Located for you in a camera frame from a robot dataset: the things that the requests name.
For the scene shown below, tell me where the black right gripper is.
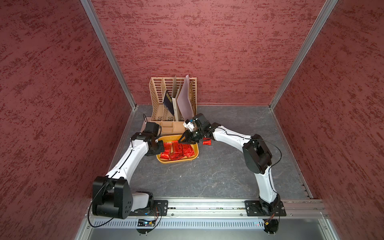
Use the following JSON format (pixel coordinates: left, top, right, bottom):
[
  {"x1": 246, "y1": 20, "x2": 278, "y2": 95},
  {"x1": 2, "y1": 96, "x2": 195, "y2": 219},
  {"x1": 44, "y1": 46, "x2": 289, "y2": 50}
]
[{"x1": 179, "y1": 126, "x2": 206, "y2": 144}]

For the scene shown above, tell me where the red tea bag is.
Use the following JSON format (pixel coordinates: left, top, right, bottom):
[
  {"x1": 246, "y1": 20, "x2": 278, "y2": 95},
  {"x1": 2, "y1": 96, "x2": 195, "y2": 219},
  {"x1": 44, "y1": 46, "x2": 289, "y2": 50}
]
[
  {"x1": 182, "y1": 144, "x2": 195, "y2": 158},
  {"x1": 172, "y1": 141, "x2": 183, "y2": 154},
  {"x1": 164, "y1": 143, "x2": 173, "y2": 155},
  {"x1": 160, "y1": 153, "x2": 185, "y2": 161},
  {"x1": 203, "y1": 138, "x2": 212, "y2": 146}
]

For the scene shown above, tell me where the yellow plastic storage box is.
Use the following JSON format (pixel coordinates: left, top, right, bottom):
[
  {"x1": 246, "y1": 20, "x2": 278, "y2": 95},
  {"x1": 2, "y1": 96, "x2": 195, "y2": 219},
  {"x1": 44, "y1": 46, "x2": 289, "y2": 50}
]
[{"x1": 156, "y1": 135, "x2": 199, "y2": 164}]

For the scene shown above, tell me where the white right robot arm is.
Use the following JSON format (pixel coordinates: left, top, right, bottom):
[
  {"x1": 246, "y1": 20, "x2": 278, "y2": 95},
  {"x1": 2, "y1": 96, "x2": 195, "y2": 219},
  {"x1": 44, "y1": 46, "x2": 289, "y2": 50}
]
[{"x1": 179, "y1": 121, "x2": 280, "y2": 206}]

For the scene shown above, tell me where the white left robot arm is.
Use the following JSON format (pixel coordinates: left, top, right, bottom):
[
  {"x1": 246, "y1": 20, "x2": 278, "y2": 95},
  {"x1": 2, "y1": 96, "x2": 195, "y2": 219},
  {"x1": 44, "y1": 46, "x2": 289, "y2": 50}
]
[{"x1": 91, "y1": 132, "x2": 164, "y2": 219}]

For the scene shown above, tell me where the pink pencil case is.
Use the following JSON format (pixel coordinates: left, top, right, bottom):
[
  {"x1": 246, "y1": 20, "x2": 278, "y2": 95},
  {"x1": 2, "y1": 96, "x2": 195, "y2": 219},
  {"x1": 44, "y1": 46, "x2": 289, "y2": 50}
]
[{"x1": 141, "y1": 122, "x2": 148, "y2": 133}]

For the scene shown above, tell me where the purple folder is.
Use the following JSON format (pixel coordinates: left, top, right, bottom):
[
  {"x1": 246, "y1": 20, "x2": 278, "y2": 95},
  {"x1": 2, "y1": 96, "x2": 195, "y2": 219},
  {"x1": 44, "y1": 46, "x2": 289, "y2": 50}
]
[{"x1": 177, "y1": 75, "x2": 194, "y2": 120}]

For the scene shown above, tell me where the dark blue book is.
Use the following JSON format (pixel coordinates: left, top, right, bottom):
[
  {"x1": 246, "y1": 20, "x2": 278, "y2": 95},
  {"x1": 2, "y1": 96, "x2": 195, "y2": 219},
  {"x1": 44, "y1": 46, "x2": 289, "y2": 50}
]
[{"x1": 163, "y1": 90, "x2": 175, "y2": 116}]

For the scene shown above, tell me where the beige plastic desk organizer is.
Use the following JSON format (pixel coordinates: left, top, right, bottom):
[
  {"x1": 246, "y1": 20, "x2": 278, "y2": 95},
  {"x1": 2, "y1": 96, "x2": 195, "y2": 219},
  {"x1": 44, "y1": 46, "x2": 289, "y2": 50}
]
[{"x1": 147, "y1": 77, "x2": 185, "y2": 135}]

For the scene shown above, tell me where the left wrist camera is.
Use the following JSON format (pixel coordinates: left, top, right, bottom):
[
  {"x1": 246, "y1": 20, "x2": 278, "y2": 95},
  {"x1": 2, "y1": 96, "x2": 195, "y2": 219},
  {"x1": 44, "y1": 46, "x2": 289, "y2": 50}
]
[{"x1": 143, "y1": 122, "x2": 162, "y2": 138}]

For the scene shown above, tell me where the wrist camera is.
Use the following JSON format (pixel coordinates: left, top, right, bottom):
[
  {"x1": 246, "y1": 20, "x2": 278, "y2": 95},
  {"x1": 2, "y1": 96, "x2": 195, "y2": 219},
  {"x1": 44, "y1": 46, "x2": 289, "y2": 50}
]
[
  {"x1": 143, "y1": 122, "x2": 162, "y2": 138},
  {"x1": 183, "y1": 114, "x2": 211, "y2": 132}
]

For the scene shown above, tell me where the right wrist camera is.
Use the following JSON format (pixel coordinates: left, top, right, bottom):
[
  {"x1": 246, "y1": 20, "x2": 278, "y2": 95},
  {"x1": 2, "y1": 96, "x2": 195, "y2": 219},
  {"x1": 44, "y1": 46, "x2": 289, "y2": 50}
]
[{"x1": 183, "y1": 114, "x2": 211, "y2": 132}]

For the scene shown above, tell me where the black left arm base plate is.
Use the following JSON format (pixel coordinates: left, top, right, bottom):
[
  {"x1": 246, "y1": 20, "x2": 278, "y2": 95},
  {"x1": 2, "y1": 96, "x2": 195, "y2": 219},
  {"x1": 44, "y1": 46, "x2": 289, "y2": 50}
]
[{"x1": 129, "y1": 200, "x2": 169, "y2": 217}]

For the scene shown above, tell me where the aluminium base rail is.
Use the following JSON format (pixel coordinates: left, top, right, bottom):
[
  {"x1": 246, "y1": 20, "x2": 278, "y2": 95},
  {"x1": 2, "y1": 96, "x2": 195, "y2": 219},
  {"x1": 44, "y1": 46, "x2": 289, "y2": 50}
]
[{"x1": 76, "y1": 198, "x2": 339, "y2": 240}]

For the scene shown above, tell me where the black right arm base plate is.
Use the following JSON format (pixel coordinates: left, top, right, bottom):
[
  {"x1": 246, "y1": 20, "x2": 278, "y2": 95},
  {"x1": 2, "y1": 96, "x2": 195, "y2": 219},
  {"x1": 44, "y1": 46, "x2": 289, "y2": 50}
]
[{"x1": 245, "y1": 198, "x2": 287, "y2": 217}]

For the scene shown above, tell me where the aluminium corner post left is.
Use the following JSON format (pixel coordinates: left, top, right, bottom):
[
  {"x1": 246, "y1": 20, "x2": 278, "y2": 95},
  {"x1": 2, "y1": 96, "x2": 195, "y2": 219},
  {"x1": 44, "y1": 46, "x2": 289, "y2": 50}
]
[{"x1": 80, "y1": 0, "x2": 137, "y2": 111}]

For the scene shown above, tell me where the aluminium corner post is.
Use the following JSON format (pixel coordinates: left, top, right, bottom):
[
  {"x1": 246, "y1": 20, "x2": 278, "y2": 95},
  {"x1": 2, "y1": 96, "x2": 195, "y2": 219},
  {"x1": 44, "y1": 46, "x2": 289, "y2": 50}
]
[
  {"x1": 80, "y1": 0, "x2": 137, "y2": 111},
  {"x1": 269, "y1": 0, "x2": 338, "y2": 111}
]

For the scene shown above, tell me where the aluminium corner post right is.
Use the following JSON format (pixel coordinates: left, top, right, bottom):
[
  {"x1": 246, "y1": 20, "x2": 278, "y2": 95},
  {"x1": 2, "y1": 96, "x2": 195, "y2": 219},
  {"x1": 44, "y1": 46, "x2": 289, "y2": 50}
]
[{"x1": 269, "y1": 0, "x2": 338, "y2": 111}]

